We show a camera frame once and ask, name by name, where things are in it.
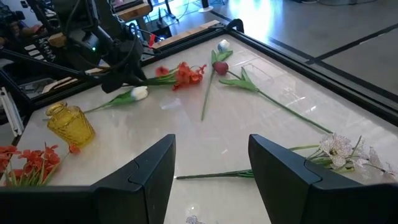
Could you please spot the white flower bunch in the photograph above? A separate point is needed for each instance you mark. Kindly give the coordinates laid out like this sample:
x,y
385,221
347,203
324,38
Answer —
x,y
337,149
192,220

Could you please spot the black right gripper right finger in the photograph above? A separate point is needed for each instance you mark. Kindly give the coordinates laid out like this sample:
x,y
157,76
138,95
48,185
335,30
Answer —
x,y
311,199

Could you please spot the black table frame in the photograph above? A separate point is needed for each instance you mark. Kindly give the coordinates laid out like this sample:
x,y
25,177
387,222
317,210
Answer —
x,y
342,84

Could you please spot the grey metal stand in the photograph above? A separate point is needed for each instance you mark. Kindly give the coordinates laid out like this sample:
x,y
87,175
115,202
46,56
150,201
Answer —
x,y
11,112

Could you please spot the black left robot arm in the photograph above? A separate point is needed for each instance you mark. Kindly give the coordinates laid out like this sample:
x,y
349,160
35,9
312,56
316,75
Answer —
x,y
84,40

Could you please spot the dark red tulip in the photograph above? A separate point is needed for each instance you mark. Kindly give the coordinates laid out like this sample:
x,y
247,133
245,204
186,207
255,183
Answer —
x,y
220,67

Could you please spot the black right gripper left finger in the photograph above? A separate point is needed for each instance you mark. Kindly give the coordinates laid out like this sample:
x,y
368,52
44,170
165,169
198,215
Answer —
x,y
109,199

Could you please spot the pale blue tulip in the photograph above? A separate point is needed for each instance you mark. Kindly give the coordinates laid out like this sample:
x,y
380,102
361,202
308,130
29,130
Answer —
x,y
223,46

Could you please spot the orange flower bunch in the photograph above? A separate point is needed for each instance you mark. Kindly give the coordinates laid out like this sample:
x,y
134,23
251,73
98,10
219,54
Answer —
x,y
34,157
185,74

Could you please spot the yellow glass vase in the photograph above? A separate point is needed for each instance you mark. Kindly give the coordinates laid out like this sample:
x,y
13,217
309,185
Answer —
x,y
70,124

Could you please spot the black corner clamp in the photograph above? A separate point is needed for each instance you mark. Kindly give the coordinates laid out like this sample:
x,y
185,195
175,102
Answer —
x,y
236,25

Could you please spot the wooden table board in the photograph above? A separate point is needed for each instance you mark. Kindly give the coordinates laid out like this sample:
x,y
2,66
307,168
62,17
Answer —
x,y
186,34

